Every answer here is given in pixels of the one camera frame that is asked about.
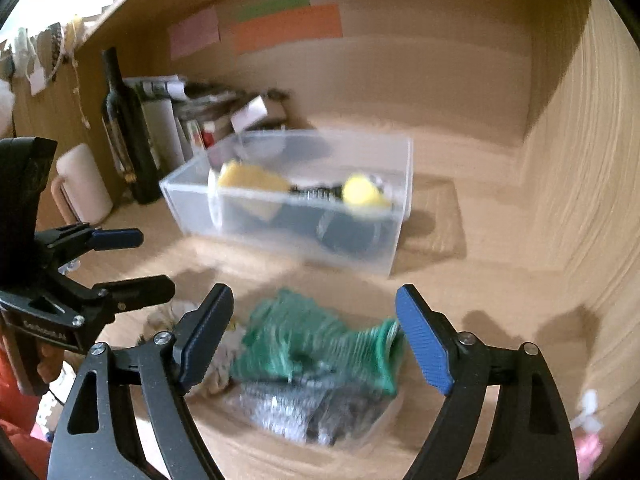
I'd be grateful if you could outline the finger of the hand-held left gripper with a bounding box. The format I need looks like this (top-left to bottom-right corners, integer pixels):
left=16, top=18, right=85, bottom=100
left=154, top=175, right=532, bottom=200
left=35, top=226, right=144, bottom=267
left=75, top=274, right=177, bottom=328

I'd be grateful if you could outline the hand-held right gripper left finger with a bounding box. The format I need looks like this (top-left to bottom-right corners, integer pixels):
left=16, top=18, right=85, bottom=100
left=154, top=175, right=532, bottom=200
left=47, top=282, right=235, bottom=480

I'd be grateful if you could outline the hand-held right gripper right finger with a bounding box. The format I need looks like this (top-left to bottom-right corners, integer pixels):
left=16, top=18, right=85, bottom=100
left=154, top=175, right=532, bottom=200
left=394, top=284, right=574, bottom=480

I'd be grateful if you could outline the green knitted cloth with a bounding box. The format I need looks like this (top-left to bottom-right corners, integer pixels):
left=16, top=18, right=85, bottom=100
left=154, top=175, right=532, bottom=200
left=231, top=287, right=406, bottom=397

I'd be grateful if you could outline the grey patterned cloth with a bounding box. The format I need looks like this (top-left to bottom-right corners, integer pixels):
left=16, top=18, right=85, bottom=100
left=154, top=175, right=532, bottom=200
left=237, top=377, right=396, bottom=447

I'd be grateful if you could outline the translucent plastic storage box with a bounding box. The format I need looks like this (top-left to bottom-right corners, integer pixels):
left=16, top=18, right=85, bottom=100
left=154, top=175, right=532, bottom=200
left=159, top=129, right=415, bottom=277

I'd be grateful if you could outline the person's left forearm red sleeve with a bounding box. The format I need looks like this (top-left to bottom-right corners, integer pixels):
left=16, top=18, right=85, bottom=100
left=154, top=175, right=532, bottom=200
left=0, top=345, right=55, bottom=480

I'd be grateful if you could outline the yellow round soft toy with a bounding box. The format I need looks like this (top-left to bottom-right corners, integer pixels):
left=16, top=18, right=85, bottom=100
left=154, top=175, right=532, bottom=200
left=342, top=173, right=391, bottom=210

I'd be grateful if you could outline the white and pink soft toy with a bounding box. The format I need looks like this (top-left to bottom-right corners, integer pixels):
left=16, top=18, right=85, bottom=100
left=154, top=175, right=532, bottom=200
left=570, top=389, right=603, bottom=476

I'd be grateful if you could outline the person's left hand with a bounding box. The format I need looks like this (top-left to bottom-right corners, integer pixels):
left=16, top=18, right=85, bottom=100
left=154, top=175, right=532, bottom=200
left=36, top=344, right=65, bottom=387

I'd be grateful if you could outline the white mug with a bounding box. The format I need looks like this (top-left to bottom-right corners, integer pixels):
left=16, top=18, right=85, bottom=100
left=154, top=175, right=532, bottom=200
left=51, top=143, right=115, bottom=226

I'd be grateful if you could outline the dark wine bottle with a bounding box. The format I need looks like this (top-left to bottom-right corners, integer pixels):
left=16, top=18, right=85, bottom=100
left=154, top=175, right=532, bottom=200
left=100, top=47, right=161, bottom=206

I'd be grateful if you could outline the black cloth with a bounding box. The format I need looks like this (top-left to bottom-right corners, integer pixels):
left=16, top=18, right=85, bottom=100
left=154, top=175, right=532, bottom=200
left=272, top=182, right=398, bottom=256

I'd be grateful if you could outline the yellow sponge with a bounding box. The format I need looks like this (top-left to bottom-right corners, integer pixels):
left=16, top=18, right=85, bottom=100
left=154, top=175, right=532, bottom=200
left=216, top=160, right=291, bottom=195

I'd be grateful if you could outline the stack of books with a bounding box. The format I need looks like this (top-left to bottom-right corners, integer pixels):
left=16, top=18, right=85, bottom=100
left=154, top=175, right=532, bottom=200
left=122, top=74, right=291, bottom=158

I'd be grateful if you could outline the white cardboard box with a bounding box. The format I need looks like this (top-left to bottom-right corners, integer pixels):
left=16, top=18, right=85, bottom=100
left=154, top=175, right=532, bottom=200
left=230, top=95, right=288, bottom=133

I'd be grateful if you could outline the pink paper sheet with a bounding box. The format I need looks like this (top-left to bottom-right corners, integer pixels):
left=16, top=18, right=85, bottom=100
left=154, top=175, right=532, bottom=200
left=167, top=6, right=222, bottom=61

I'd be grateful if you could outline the orange paper sheet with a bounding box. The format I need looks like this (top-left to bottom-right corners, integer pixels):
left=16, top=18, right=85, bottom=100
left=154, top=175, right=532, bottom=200
left=233, top=3, right=344, bottom=56

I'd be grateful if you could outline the green paper sheet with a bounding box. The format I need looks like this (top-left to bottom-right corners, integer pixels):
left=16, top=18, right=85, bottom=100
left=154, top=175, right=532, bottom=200
left=231, top=0, right=312, bottom=24

